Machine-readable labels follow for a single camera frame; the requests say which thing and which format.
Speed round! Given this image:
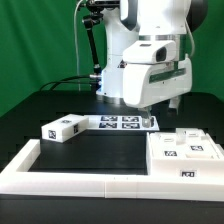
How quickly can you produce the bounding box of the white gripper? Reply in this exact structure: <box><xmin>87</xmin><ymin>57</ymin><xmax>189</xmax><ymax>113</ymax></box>
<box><xmin>123</xmin><ymin>56</ymin><xmax>192</xmax><ymax>128</ymax></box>

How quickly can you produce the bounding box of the white cabinet body box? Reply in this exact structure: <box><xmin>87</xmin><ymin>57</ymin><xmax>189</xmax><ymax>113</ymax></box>
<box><xmin>146</xmin><ymin>128</ymin><xmax>224</xmax><ymax>178</ymax></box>

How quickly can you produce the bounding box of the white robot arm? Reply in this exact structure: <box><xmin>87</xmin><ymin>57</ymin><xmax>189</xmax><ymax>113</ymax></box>
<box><xmin>78</xmin><ymin>0</ymin><xmax>208</xmax><ymax>127</ymax></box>

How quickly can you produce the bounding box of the white cabinet top block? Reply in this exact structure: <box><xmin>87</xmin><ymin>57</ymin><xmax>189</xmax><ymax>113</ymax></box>
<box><xmin>41</xmin><ymin>114</ymin><xmax>89</xmax><ymax>143</ymax></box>

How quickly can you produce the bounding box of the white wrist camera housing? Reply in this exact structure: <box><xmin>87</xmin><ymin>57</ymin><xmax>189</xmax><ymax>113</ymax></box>
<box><xmin>123</xmin><ymin>40</ymin><xmax>177</xmax><ymax>64</ymax></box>

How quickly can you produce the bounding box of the white fiducial marker base plate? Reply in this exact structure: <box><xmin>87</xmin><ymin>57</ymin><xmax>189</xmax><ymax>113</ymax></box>
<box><xmin>88</xmin><ymin>115</ymin><xmax>159</xmax><ymax>131</ymax></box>

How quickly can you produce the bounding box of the black articulated camera mount arm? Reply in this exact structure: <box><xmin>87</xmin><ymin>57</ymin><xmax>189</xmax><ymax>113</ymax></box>
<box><xmin>82</xmin><ymin>15</ymin><xmax>101</xmax><ymax>75</ymax></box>

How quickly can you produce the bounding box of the black cable bundle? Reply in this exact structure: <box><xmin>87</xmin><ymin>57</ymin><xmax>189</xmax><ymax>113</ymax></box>
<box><xmin>39</xmin><ymin>75</ymin><xmax>103</xmax><ymax>92</ymax></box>

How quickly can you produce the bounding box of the white hanging cable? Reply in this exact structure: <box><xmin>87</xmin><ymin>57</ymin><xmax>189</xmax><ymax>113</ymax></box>
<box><xmin>73</xmin><ymin>0</ymin><xmax>84</xmax><ymax>92</ymax></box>

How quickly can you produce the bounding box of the white U-shaped border frame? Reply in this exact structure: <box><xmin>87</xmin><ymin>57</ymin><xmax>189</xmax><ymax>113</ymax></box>
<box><xmin>0</xmin><ymin>139</ymin><xmax>224</xmax><ymax>202</ymax></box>

